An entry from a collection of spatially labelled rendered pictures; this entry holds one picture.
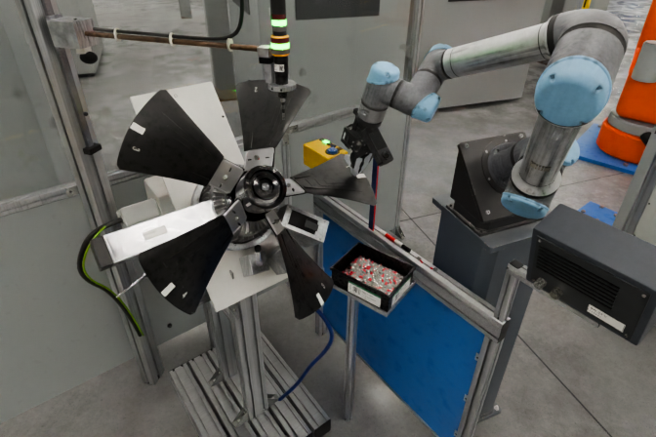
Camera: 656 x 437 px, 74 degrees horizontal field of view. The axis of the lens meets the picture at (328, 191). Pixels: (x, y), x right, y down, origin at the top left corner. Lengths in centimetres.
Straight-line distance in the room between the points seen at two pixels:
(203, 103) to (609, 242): 117
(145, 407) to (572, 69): 204
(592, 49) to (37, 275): 185
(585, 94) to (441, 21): 403
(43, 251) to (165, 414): 86
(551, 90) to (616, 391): 187
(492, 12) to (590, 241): 429
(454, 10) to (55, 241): 412
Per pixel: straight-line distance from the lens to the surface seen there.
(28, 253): 192
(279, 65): 110
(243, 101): 133
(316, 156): 166
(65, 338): 219
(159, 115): 116
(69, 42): 143
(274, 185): 115
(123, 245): 121
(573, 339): 267
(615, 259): 106
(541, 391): 239
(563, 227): 109
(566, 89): 88
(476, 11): 508
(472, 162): 140
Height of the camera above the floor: 180
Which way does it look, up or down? 31 degrees down
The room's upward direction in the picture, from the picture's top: straight up
